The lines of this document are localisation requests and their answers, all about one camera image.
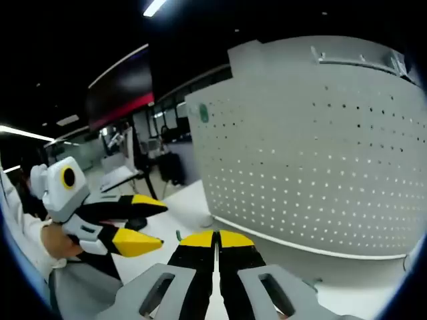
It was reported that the person's left hand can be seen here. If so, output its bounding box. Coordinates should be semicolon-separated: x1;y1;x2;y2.
41;221;84;264

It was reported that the ceiling air vent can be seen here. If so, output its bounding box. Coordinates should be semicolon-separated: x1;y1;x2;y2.
55;114;80;127

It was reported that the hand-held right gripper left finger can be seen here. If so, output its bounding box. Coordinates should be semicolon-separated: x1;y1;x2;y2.
95;230;216;320

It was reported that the black cabinet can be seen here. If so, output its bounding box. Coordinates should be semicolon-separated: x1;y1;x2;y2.
159;152;185;187

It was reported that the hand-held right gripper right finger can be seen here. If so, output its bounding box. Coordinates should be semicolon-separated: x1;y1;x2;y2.
216;229;348;320

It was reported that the grey perforated mounting plate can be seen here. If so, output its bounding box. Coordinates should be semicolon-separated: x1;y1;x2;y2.
184;65;427;261

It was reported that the white office desk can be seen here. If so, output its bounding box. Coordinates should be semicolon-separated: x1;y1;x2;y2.
99;165;159;201

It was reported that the large dark wall screen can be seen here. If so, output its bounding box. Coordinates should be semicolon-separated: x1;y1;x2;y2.
85;44;157;133

